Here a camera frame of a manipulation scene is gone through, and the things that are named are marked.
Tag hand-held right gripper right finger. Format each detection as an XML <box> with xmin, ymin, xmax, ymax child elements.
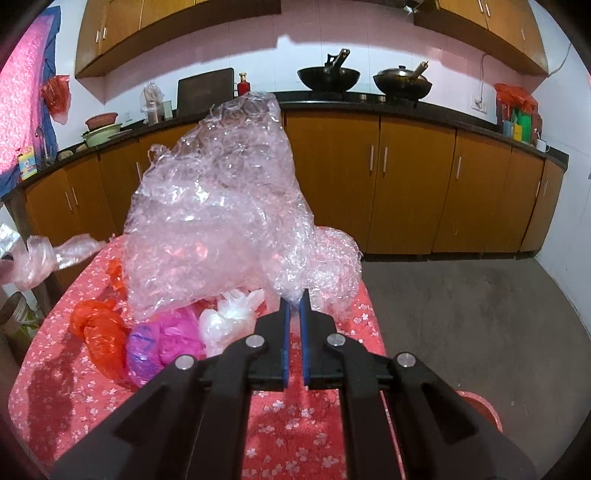
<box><xmin>299</xmin><ymin>287</ymin><xmax>540</xmax><ymax>480</ymax></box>

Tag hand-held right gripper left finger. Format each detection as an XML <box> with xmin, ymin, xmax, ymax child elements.
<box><xmin>50</xmin><ymin>298</ymin><xmax>291</xmax><ymax>480</ymax></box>

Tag white plastic bag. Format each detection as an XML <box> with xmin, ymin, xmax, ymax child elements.
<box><xmin>198</xmin><ymin>288</ymin><xmax>267</xmax><ymax>360</ymax></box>

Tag pink plastic bag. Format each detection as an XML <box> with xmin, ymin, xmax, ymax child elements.
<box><xmin>126</xmin><ymin>306</ymin><xmax>207</xmax><ymax>389</ymax></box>

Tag large clear bubble wrap sheet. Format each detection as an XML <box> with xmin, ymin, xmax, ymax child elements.
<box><xmin>122</xmin><ymin>91</ymin><xmax>319</xmax><ymax>326</ymax></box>

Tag red plastic trash basket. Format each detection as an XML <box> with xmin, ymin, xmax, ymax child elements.
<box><xmin>455</xmin><ymin>391</ymin><xmax>502</xmax><ymax>433</ymax></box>

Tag twisted clear plastic bag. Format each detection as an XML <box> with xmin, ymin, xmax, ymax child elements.
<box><xmin>13</xmin><ymin>233</ymin><xmax>110</xmax><ymax>292</ymax></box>

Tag small orange plastic scrap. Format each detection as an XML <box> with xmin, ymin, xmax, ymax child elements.
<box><xmin>106</xmin><ymin>258</ymin><xmax>129</xmax><ymax>297</ymax></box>

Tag orange plastic bag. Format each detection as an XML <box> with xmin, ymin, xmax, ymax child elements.
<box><xmin>69</xmin><ymin>299</ymin><xmax>131</xmax><ymax>376</ymax></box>

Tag wooden lower kitchen cabinets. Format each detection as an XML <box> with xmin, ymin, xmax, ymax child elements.
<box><xmin>23</xmin><ymin>111</ymin><xmax>566</xmax><ymax>260</ymax></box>

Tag dark cutting board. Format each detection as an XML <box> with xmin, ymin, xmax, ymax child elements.
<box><xmin>177</xmin><ymin>68</ymin><xmax>236</xmax><ymax>120</ymax></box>

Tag black wok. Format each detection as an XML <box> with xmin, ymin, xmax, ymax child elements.
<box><xmin>297</xmin><ymin>48</ymin><xmax>361</xmax><ymax>92</ymax></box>

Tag chopstick holder in plastic bag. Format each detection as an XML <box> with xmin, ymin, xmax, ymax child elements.
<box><xmin>140</xmin><ymin>82</ymin><xmax>173</xmax><ymax>126</ymax></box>

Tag black kitchen countertop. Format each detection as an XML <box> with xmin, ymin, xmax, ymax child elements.
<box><xmin>21</xmin><ymin>90</ymin><xmax>570</xmax><ymax>191</ymax></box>

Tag pale green basin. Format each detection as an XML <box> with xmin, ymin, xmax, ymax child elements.
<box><xmin>82</xmin><ymin>123</ymin><xmax>123</xmax><ymax>149</ymax></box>

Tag wok with metal lid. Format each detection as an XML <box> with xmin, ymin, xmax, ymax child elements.
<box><xmin>372</xmin><ymin>61</ymin><xmax>434</xmax><ymax>100</ymax></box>

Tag red plastic basin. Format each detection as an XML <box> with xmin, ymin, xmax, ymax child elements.
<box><xmin>85</xmin><ymin>112</ymin><xmax>119</xmax><ymax>132</ymax></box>

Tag green boxes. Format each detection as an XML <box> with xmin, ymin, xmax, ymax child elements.
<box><xmin>502</xmin><ymin>108</ymin><xmax>534</xmax><ymax>142</ymax></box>

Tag metal faucet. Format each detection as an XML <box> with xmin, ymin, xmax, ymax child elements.
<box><xmin>34</xmin><ymin>126</ymin><xmax>54</xmax><ymax>163</ymax></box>

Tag colourful hanging packet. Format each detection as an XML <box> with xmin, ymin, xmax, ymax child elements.
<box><xmin>19</xmin><ymin>146</ymin><xmax>39</xmax><ymax>181</ymax></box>

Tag red plastic bag on counter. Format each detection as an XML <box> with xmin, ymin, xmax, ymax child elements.
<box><xmin>494</xmin><ymin>83</ymin><xmax>539</xmax><ymax>136</ymax></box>

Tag red hanging plastic bag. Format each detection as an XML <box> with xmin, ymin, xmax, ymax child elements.
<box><xmin>41</xmin><ymin>75</ymin><xmax>71</xmax><ymax>125</ymax></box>

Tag pink curtain with blue border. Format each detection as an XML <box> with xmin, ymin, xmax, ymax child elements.
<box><xmin>0</xmin><ymin>9</ymin><xmax>62</xmax><ymax>200</ymax></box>

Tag white power cable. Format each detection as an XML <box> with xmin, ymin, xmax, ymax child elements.
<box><xmin>477</xmin><ymin>53</ymin><xmax>491</xmax><ymax>100</ymax></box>

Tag wooden upper cabinets with handles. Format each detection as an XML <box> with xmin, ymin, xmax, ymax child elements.
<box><xmin>75</xmin><ymin>0</ymin><xmax>282</xmax><ymax>78</ymax></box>

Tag wooden upper cabinets beside cable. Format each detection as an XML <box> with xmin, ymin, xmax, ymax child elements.
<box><xmin>413</xmin><ymin>0</ymin><xmax>550</xmax><ymax>77</ymax></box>

